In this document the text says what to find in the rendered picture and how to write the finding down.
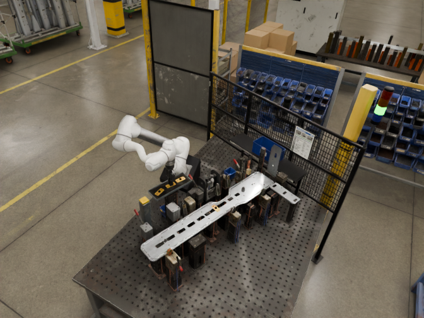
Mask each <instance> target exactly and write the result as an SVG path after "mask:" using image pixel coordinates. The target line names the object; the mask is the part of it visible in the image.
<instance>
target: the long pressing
mask: <svg viewBox="0 0 424 318"><path fill-rule="evenodd" d="M254 183H255V184H254ZM252 184H253V185H252ZM273 184H274V182H273V181H272V180H271V179H269V178H268V177H266V176H265V175H264V174H262V173H260V172H255V173H253V174H252V175H250V176H248V177H247V178H245V179H244V180H242V181H240V182H239V183H237V184H235V185H234V186H232V187H231V188H229V195H228V196H227V197H225V198H223V199H222V200H221V201H218V202H208V203H207V204H205V205H204V206H202V207H200V208H199V209H197V210H195V211H194V212H192V213H191V214H189V215H187V216H186V217H184V218H183V219H181V220H179V221H178V222H176V223H174V224H173V225H171V226H170V227H168V228H166V229H165V230H164V231H162V232H160V233H158V234H157V235H155V236H154V237H152V238H150V239H149V240H147V241H146V242H144V243H142V244H141V250H142V251H143V253H144V254H145V255H146V257H147V258H148V259H149V260H150V261H153V262H155V261H157V260H159V259H160V258H161V257H163V256H164V255H165V254H166V253H167V249H169V248H171V249H172V250H174V249H175V248H176V247H178V246H179V245H180V244H182V243H184V242H185V241H186V240H188V239H190V238H191V237H193V236H194V235H195V234H197V233H199V232H200V231H201V230H203V229H204V228H206V227H207V226H209V225H210V224H212V223H213V222H215V221H216V220H218V219H219V218H221V217H222V216H223V215H225V214H227V213H228V212H229V211H230V210H231V207H232V206H235V207H237V206H238V205H240V204H245V203H248V202H249V201H250V200H252V199H253V198H255V197H256V196H258V195H259V194H260V192H261V189H263V188H265V189H268V188H269V187H270V186H271V185H273ZM242 187H245V192H242V191H241V190H242ZM236 193H239V194H240V195H239V196H237V197H236V196H235V194H236ZM231 197H232V198H233V199H232V200H231V201H228V200H227V199H229V198H231ZM237 199H238V200H237ZM223 202H226V204H225V205H223V206H222V207H220V208H219V209H220V211H219V212H217V211H214V212H212V213H211V214H210V215H208V216H205V215H204V214H206V213H207V212H209V211H211V210H212V209H213V208H212V207H211V206H212V205H216V206H218V205H220V204H221V203H223ZM201 216H204V218H203V219H202V220H200V221H197V219H198V218H199V217H201ZM192 222H194V223H195V224H194V225H193V226H191V227H188V224H190V223H192ZM183 228H185V231H183V232H182V233H180V234H178V233H177V232H178V231H179V230H181V229H183ZM171 235H175V237H174V238H173V239H171V240H169V241H167V242H164V239H167V238H169V237H170V236H171ZM160 242H164V244H163V245H162V246H160V247H159V248H156V247H155V246H156V245H158V244H159V243H160Z"/></svg>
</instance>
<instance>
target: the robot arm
mask: <svg viewBox="0 0 424 318"><path fill-rule="evenodd" d="M131 138H139V139H142V140H144V141H147V142H149V143H152V144H155V145H157V146H160V147H162V148H161V149H160V151H159V152H155V153H150V154H148V155H146V153H145V151H144V148H143V147H142V146H141V145H140V144H138V143H135V142H132V141H131ZM112 146H113V147H114V148H115V149H117V150H119V151H123V152H129V151H137V152H138V155H139V157H140V159H141V161H143V162H145V167H146V169H147V170H149V171H151V172H152V171H155V170H158V169H159V168H161V167H162V166H164V164H165V170H166V175H167V176H168V184H169V185H170V186H172V185H173V184H174V183H173V181H174V180H175V176H176V175H178V174H180V173H182V172H183V173H184V174H186V175H187V176H188V175H189V172H190V170H191V168H192V166H191V165H187V164H186V159H187V156H188V153H189V147H190V146H189V140H188V139H187V138H185V137H182V136H181V137H178V138H177V139H172V140H170V139H167V138H164V137H163V136H160V135H158V134H155V133H153V132H151V131H148V130H146V129H143V128H142V127H140V125H139V124H138V123H137V120H136V118H135V117H133V116H130V115H126V116H125V117H123V119H122V120H121V122H120V124H119V127H118V130H117V135H116V137H115V139H114V140H113V142H112Z"/></svg>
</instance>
